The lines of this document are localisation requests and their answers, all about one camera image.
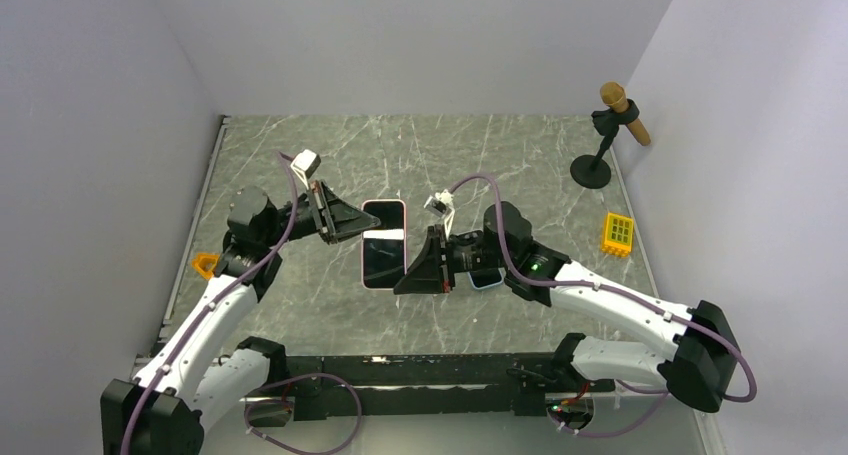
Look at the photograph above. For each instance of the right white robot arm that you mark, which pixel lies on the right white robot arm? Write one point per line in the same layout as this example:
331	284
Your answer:
690	352

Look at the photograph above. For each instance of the blue phone case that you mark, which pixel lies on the blue phone case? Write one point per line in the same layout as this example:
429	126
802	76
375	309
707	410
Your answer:
484	279

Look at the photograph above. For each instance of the pink phone case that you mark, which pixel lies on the pink phone case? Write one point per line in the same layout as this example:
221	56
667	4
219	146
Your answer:
391	212

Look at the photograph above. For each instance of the orange triangular plastic piece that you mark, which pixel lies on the orange triangular plastic piece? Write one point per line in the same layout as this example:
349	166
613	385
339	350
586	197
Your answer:
204	264

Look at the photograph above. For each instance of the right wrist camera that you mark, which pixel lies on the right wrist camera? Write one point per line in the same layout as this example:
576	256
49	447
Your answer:
441	204

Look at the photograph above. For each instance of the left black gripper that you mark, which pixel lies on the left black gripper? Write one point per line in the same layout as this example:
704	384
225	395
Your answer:
341	218

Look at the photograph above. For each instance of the black microphone stand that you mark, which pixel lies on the black microphone stand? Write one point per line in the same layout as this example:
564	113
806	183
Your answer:
592	171

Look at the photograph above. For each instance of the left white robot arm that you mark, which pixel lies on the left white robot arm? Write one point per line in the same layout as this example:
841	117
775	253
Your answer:
170	404

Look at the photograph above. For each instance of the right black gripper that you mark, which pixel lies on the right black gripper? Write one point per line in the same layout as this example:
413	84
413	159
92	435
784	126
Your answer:
426	274

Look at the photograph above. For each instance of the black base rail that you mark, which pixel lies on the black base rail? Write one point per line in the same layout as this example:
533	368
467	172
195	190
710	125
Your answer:
523	384

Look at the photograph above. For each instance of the gold microphone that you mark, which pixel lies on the gold microphone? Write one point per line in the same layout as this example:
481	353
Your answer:
614	96

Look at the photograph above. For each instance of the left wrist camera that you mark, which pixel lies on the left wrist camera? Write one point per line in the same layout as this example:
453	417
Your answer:
304	165

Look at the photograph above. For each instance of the yellow toy block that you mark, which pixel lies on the yellow toy block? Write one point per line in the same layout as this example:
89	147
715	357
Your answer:
617	235

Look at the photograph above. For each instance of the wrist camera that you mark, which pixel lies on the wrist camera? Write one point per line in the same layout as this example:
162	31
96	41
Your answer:
304	165
441	204

